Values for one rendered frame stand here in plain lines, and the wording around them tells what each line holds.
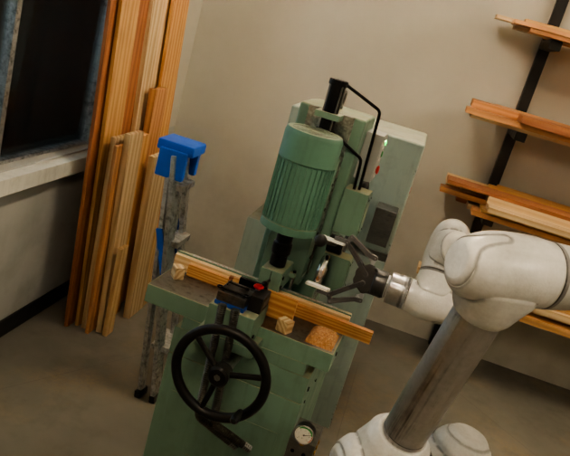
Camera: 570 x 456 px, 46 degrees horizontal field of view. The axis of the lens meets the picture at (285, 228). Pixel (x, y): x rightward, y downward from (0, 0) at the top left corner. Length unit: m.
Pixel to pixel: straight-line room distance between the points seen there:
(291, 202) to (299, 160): 0.12
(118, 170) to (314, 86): 1.57
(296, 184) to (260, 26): 2.60
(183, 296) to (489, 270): 1.09
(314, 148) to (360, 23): 2.48
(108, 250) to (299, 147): 1.73
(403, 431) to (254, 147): 3.20
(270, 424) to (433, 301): 0.65
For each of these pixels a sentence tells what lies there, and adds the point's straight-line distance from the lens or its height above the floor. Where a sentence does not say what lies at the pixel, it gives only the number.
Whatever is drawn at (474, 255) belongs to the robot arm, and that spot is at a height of 1.46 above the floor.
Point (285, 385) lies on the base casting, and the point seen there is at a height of 0.75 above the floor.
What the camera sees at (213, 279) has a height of 0.92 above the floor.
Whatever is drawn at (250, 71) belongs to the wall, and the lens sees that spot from 4.48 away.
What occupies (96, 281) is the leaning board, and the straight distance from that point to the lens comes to 3.48.
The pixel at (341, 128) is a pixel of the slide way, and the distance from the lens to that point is 2.15.
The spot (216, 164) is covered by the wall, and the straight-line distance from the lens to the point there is 4.60.
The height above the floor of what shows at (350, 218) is 1.21.
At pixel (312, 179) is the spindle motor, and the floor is 1.35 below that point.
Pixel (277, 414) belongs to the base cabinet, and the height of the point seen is 0.65.
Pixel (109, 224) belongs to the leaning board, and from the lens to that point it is 3.41.
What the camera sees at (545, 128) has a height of 1.56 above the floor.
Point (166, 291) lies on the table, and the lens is 2.09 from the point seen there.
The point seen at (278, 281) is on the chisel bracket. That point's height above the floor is 1.01.
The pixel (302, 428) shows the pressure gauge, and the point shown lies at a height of 0.68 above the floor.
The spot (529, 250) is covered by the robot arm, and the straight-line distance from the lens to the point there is 1.29.
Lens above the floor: 1.77
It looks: 17 degrees down
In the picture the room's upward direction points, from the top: 16 degrees clockwise
